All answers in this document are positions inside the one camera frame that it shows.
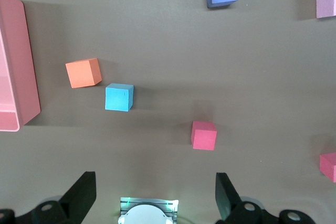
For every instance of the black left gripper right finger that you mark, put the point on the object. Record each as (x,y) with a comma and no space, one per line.
(231,205)

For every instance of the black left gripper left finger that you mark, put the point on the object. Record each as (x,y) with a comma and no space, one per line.
(78,197)

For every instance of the light blue foam block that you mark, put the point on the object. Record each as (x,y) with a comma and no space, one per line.
(116,98)

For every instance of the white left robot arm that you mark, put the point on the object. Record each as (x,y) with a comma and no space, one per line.
(144,214)

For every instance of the red foam block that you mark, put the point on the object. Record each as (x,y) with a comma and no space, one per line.
(204,137)
(328,167)

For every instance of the orange foam block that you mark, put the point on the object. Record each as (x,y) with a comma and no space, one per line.
(81,74)

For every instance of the pink plastic bin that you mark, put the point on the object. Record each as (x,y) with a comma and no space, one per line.
(26,77)

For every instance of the brown table cover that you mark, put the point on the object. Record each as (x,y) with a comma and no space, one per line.
(170,51)

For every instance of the pink foam block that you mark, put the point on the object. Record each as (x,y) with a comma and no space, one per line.
(326,3)

